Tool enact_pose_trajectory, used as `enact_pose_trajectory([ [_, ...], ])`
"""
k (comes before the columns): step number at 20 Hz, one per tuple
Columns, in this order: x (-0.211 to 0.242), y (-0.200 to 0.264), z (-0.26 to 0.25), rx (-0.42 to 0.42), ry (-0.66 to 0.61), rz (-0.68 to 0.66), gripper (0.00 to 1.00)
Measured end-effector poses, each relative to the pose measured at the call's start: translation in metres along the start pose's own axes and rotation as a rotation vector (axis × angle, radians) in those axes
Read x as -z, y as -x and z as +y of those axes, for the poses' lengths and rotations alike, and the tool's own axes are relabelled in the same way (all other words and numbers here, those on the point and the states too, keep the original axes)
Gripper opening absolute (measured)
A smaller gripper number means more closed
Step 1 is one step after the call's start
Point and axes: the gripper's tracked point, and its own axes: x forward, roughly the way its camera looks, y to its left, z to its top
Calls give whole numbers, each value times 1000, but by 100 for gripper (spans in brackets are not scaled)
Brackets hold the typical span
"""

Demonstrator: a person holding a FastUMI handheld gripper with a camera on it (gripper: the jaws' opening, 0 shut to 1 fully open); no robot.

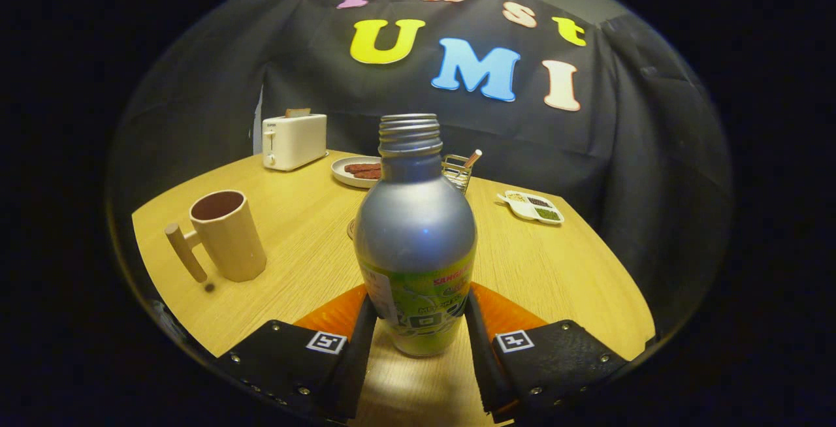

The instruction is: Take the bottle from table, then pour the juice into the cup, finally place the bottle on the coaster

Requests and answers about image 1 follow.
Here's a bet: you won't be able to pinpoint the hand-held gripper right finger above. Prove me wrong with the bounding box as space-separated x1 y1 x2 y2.
465 282 631 422

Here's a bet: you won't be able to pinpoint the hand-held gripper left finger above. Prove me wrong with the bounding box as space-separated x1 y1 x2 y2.
212 283 378 422

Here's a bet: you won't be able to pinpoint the silver juice bottle green label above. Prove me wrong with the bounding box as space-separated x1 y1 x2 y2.
353 114 479 358

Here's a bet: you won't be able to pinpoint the beige cup with handle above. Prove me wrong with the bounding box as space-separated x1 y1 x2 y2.
165 190 267 284

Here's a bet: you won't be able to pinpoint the wooden table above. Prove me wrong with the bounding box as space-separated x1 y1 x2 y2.
131 150 657 427

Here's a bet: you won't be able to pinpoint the white divided seasoning dish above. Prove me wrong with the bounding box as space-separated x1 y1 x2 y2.
498 190 565 226

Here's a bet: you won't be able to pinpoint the white plate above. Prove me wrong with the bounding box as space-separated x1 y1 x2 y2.
331 155 383 189

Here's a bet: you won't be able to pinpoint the white toaster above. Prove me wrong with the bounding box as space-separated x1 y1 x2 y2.
262 114 329 172

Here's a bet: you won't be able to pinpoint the black backdrop cloth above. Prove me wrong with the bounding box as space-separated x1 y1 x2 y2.
108 0 735 343

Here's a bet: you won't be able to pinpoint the wire basket holder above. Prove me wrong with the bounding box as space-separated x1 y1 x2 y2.
442 154 474 194

